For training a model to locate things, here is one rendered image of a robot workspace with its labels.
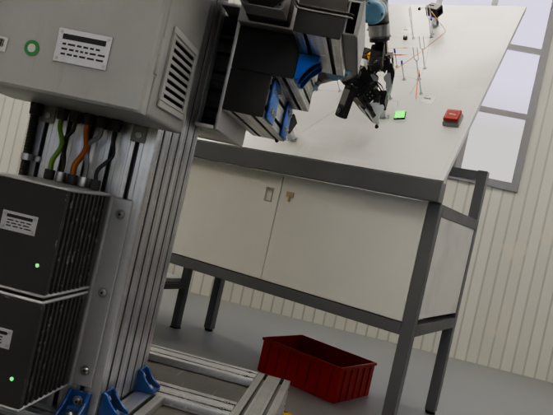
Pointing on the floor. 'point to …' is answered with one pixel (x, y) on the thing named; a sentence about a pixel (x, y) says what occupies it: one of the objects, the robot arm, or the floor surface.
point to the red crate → (317, 367)
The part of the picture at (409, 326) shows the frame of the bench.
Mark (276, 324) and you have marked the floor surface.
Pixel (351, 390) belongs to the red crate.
